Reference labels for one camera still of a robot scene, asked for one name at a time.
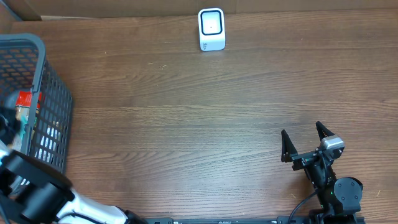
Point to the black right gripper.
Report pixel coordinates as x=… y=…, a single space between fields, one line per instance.
x=288 y=149

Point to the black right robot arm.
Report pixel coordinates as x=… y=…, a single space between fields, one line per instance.
x=340 y=198

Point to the grey plastic shopping basket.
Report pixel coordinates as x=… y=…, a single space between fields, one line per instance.
x=24 y=66

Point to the orange pasta package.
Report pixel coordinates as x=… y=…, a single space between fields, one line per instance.
x=22 y=106

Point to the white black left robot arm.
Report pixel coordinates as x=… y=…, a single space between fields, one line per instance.
x=33 y=192

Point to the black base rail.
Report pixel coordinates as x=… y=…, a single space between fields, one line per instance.
x=278 y=220

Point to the white barcode scanner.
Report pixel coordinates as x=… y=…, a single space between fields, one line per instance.
x=211 y=29

